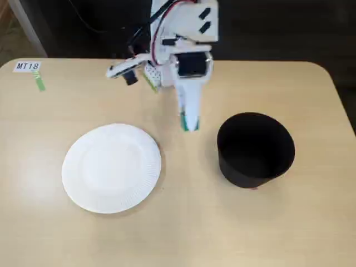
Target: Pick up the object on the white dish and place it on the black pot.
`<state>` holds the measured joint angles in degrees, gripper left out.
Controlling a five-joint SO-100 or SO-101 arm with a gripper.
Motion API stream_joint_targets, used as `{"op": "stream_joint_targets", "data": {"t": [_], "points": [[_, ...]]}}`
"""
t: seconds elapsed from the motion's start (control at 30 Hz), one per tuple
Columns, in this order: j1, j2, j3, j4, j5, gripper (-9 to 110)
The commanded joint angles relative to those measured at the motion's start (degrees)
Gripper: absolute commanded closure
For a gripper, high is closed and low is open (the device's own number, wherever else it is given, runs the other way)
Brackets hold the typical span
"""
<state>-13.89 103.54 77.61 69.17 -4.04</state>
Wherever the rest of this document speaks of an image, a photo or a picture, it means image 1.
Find white dotted bracket green edge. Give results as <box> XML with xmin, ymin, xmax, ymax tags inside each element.
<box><xmin>142</xmin><ymin>61</ymin><xmax>162</xmax><ymax>93</ymax></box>

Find black background cable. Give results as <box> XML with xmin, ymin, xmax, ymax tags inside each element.
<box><xmin>72</xmin><ymin>7</ymin><xmax>112</xmax><ymax>34</ymax></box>

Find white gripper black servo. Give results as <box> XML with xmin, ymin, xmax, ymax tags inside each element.
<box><xmin>160</xmin><ymin>36</ymin><xmax>214</xmax><ymax>132</ymax></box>

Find green cube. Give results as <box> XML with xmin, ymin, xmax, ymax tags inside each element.
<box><xmin>180</xmin><ymin>111</ymin><xmax>201</xmax><ymax>132</ymax></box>

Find wrist camera with white holder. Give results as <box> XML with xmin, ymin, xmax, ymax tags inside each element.
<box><xmin>105</xmin><ymin>54</ymin><xmax>148</xmax><ymax>86</ymax></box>

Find white furniture leg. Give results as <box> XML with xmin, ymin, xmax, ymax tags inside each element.
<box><xmin>7</xmin><ymin>0</ymin><xmax>48</xmax><ymax>58</ymax></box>

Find white label MT18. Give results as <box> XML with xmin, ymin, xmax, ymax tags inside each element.
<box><xmin>12</xmin><ymin>61</ymin><xmax>42</xmax><ymax>74</ymax></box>

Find green tape strip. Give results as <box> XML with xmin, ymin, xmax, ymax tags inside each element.
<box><xmin>31</xmin><ymin>69</ymin><xmax>47</xmax><ymax>92</ymax></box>

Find black round pot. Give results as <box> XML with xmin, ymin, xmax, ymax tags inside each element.
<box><xmin>216</xmin><ymin>112</ymin><xmax>295</xmax><ymax>189</ymax></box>

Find red and black arm cables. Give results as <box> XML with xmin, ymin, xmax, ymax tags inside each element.
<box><xmin>127</xmin><ymin>0</ymin><xmax>201</xmax><ymax>66</ymax></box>

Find white paper plate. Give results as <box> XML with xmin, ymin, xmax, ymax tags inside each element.
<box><xmin>61</xmin><ymin>123</ymin><xmax>162</xmax><ymax>214</ymax></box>

